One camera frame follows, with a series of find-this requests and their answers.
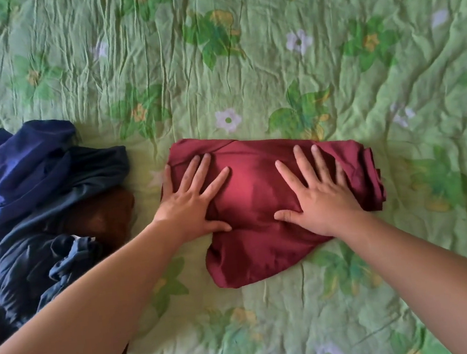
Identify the dark navy clothes pile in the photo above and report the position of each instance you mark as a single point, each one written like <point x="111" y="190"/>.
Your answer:
<point x="98" y="169"/>

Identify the brown fleece garment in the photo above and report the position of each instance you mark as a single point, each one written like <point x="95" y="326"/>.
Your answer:
<point x="107" y="214"/>

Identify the person's right forearm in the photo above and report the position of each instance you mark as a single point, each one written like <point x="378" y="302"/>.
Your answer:
<point x="447" y="285"/>

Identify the person's right hand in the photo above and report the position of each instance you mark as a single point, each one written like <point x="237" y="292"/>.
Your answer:
<point x="329" y="206"/>

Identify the green floral bedsheet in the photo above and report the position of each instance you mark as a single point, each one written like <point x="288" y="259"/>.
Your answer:
<point x="245" y="56"/>

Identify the person's left hand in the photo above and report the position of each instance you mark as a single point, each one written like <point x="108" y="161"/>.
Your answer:
<point x="187" y="209"/>

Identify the blue shirt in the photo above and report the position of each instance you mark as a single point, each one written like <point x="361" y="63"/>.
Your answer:
<point x="18" y="165"/>

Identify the person's left forearm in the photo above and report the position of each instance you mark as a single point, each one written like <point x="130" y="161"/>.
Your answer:
<point x="74" y="327"/>

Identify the dark red shirt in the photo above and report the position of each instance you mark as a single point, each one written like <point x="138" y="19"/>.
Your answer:
<point x="251" y="181"/>

